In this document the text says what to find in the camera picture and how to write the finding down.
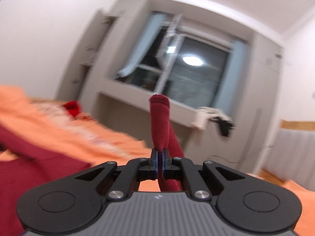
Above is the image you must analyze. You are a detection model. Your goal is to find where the dark red knit sweater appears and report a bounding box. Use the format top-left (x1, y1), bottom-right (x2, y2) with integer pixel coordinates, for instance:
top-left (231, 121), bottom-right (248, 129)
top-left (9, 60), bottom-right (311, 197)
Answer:
top-left (1, 95), bottom-right (183, 235)

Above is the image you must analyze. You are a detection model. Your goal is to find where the white garment on ledge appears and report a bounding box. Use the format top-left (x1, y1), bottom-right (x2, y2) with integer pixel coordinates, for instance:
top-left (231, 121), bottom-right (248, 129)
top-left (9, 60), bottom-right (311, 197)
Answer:
top-left (191, 107), bottom-right (233, 130)

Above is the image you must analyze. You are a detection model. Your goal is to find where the grey window ledge desk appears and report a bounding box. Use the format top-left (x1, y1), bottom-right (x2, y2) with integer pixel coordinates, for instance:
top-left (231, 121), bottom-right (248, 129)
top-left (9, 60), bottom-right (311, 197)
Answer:
top-left (93, 78), bottom-right (207, 159)

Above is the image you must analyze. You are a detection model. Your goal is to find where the black garment on ledge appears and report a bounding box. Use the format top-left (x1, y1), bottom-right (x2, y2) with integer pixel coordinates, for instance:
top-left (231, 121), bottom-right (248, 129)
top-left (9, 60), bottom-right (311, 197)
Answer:
top-left (212, 117), bottom-right (235, 137)

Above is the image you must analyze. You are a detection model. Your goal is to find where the right light blue curtain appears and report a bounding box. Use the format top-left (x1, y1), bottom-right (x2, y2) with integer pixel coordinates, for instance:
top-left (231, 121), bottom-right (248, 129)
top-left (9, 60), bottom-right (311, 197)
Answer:
top-left (213, 38), bottom-right (247, 118)

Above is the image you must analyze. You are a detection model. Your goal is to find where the light blue curtain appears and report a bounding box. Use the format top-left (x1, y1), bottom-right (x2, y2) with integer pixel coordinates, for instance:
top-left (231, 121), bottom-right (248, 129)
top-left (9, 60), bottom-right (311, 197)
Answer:
top-left (213, 38), bottom-right (247, 118)
top-left (117, 12), bottom-right (167, 78)

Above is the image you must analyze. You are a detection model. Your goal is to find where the bright red cloth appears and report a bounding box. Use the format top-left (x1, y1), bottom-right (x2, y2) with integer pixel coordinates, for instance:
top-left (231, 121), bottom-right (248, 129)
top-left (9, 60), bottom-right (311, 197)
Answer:
top-left (63, 100), bottom-right (82, 118)

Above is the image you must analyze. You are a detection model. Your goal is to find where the grey wardrobe cabinet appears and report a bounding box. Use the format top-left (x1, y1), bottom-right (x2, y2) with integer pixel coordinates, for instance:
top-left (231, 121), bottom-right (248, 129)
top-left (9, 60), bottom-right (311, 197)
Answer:
top-left (55, 8), bottom-right (119, 101)

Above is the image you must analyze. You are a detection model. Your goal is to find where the orange bed sheet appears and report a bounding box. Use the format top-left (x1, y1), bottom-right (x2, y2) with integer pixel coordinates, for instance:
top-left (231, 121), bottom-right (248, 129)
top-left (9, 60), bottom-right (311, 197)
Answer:
top-left (0, 85), bottom-right (315, 236)

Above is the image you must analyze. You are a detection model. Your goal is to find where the left light blue curtain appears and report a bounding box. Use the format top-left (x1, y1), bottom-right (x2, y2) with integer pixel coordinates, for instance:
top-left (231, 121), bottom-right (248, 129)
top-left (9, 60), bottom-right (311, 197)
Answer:
top-left (117, 12), bottom-right (167, 78)

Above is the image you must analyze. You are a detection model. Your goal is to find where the black cable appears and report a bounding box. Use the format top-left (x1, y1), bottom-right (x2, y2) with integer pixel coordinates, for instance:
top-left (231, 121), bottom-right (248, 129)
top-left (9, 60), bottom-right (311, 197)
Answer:
top-left (209, 144), bottom-right (274, 165)

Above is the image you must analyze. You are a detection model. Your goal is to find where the window with white frame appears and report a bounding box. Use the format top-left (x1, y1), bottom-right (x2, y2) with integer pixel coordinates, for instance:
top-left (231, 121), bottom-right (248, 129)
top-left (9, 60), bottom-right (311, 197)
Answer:
top-left (114, 13), bottom-right (236, 108)

